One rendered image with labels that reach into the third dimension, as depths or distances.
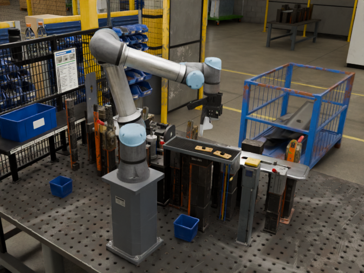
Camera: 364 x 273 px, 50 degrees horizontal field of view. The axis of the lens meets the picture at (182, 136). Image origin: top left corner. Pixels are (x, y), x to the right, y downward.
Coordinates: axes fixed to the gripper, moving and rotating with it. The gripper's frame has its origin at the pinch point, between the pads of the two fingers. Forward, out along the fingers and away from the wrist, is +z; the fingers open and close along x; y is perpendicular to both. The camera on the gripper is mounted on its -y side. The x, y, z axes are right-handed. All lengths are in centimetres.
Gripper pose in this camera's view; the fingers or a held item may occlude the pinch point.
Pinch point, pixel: (204, 130)
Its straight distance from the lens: 189.2
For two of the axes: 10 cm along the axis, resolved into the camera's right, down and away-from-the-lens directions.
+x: 3.4, -3.6, 8.7
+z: -0.3, 9.2, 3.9
